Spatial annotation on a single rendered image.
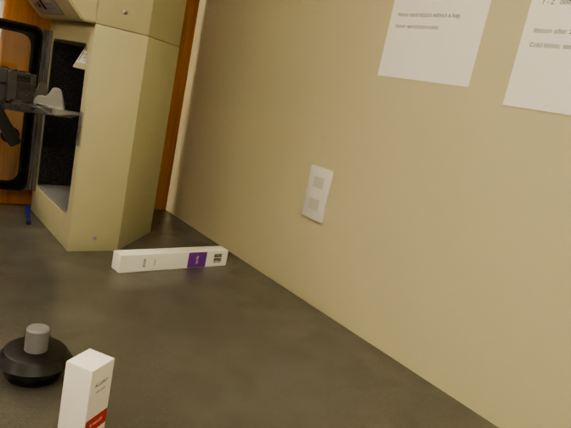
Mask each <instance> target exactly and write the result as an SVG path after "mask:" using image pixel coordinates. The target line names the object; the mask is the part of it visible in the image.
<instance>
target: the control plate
mask: <svg viewBox="0 0 571 428"><path fill-rule="evenodd" d="M36 1H38V0H31V2H32V3H33V4H34V3H35V2H36ZM41 1H42V2H43V3H44V2H45V3H47V1H48V2H49V3H50V1H51V2H52V4H53V5H52V4H51V5H46V4H45V7H46V8H47V9H45V8H44V7H43V6H42V5H41V4H40V5H41V8H39V7H38V6H36V5H35V4H34V6H35V7H36V8H37V10H38V12H39V13H40V14H57V15H64V13H63V12H62V11H61V9H60V8H59V6H58V5H57V3H56V2H55V1H54V0H41ZM38 2H39V1H38ZM39 3H40V2H39Z"/></svg>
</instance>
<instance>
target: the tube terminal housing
mask: <svg viewBox="0 0 571 428"><path fill-rule="evenodd" d="M186 2H187V0H98V6H97V13H96V20H95V22H93V23H86V22H74V21H61V20H52V22H51V31H53V38H52V46H51V54H50V61H49V69H48V79H49V71H50V63H51V55H52V47H53V43H54V41H55V42H62V43H65V44H70V45H74V46H78V47H82V48H85V46H86V45H87V47H88V53H87V60H86V67H85V74H84V81H83V88H82V101H81V108H80V111H81V112H83V118H82V131H81V138H80V145H79V147H78V146H77V145H76V149H75V156H74V163H73V170H72V177H71V190H70V197H69V204H68V210H67V212H66V213H64V212H63V211H62V210H61V209H60V208H59V207H58V206H57V205H56V204H55V203H54V202H53V201H52V200H51V199H49V197H47V195H45V194H44V193H43V192H42V191H41V190H40V189H39V188H38V183H36V191H34V190H33V191H32V199H31V210H32V211H33V213H34V214H35V215H36V216H37V217H38V218H39V220H40V221H41V222H42V223H43V224H44V225H45V227H46V228H47V229H48V230H49V231H50V233H51V234H52V235H53V236H54V237H55V238H56V239H57V240H58V241H59V242H60V243H61V245H62V246H63V247H64V248H65V249H66V250H67V251H118V250H120V249H121V248H123V247H124V246H126V245H129V244H130V243H132V242H134V241H135V240H137V239H139V238H141V237H143V236H145V235H146V234H148V233H150V230H151V224H152V218H153V213H154V207H155V197H156V191H157V186H158V180H159V175H160V169H161V159H162V154H163V148H164V143H165V137H166V131H167V122H168V116H169V110H170V105H171V99H172V90H173V83H174V78H175V72H176V67H177V62H178V51H179V45H180V40H181V34H182V29H183V23H184V13H185V8H186ZM47 88H48V84H47ZM44 116H45V115H43V123H44ZM43 123H42V131H43ZM41 146H42V137H41V145H40V153H39V161H40V154H41ZM39 161H38V168H37V177H38V169H39Z"/></svg>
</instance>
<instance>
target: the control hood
mask: <svg viewBox="0 0 571 428"><path fill-rule="evenodd" d="M54 1H55V2H56V3H57V5H58V6H59V8H60V9H61V11H62V12H63V13H64V15H57V14H40V13H39V12H38V10H37V8H36V7H35V6H34V4H33V3H32V2H31V0H28V2H29V3H30V4H31V6H32V7H33V8H34V9H35V10H36V12H37V13H38V15H39V16H40V17H42V18H43V19H47V20H61V21H74V22H86V23H93V22H95V20H96V13H97V6H98V0H54Z"/></svg>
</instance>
